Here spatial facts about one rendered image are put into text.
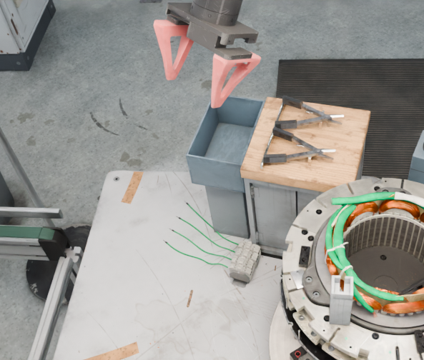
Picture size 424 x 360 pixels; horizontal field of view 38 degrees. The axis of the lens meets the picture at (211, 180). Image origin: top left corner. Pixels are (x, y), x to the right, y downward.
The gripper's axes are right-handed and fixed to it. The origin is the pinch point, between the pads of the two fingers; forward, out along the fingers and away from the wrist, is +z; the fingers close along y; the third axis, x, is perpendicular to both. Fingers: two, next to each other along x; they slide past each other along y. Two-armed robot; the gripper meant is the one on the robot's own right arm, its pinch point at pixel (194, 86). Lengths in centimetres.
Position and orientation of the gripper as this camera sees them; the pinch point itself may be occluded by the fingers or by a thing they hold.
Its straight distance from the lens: 79.9
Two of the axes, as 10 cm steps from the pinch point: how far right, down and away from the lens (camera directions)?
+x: 6.6, -1.9, 7.2
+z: -2.6, 8.5, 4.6
